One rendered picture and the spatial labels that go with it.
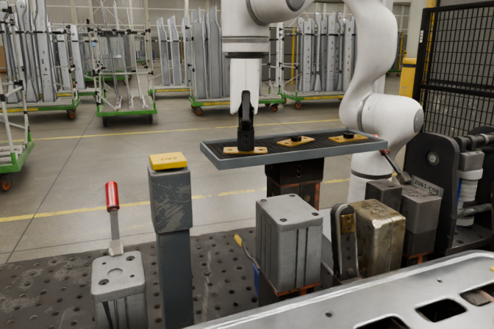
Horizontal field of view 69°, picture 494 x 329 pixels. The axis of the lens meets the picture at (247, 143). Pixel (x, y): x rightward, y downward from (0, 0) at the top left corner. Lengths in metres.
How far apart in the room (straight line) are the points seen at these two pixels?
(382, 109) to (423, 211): 0.37
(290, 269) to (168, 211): 0.24
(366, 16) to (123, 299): 0.82
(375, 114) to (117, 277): 0.77
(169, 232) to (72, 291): 0.53
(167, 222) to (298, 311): 0.28
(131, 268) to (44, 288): 0.69
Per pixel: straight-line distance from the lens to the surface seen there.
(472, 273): 0.72
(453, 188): 0.79
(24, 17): 8.23
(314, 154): 0.69
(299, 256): 0.57
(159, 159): 0.66
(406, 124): 1.01
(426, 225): 0.78
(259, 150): 0.68
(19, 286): 1.26
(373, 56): 1.00
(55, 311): 1.13
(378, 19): 0.99
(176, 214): 0.67
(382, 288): 0.62
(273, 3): 0.57
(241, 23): 0.62
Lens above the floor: 1.36
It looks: 15 degrees down
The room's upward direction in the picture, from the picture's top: straight up
